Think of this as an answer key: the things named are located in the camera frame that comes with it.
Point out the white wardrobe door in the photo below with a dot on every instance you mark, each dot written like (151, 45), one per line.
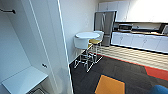
(50, 40)

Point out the white bar stool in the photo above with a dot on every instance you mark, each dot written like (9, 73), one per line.
(99, 33)
(81, 45)

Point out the yellow seat bar stool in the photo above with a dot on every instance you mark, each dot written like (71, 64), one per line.
(95, 41)

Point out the tall round white table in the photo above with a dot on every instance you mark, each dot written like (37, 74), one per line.
(87, 35)

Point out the stainless steel fridge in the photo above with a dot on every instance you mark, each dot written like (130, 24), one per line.
(105, 26)

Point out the small black hook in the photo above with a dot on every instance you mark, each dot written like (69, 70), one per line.
(44, 65)

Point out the dark microwave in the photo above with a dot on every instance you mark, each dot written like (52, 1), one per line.
(125, 27)

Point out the white kitchen counter cabinets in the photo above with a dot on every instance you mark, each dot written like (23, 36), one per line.
(140, 40)

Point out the white wardrobe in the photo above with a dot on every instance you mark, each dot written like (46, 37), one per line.
(20, 46)

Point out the white inner shelf unit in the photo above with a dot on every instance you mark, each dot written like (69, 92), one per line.
(25, 80)

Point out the long white wall cabinets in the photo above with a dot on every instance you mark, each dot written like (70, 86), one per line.
(133, 10)

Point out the black wall peg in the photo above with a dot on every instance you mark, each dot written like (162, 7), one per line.
(8, 10)

